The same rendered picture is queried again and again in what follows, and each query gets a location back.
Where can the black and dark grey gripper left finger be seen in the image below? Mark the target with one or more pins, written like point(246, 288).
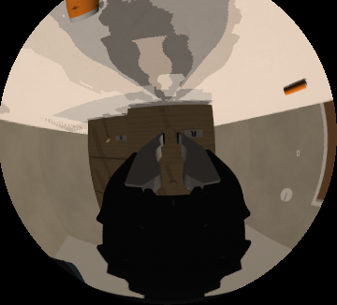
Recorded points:
point(139, 171)

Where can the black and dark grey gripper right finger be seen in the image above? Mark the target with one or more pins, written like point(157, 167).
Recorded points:
point(203, 168)

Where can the dark brown wooden drawer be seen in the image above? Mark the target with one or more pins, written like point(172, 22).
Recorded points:
point(108, 138)
point(100, 198)
point(145, 123)
point(172, 176)
point(102, 172)

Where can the wooden chest of drawers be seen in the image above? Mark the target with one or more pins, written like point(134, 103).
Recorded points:
point(110, 159)

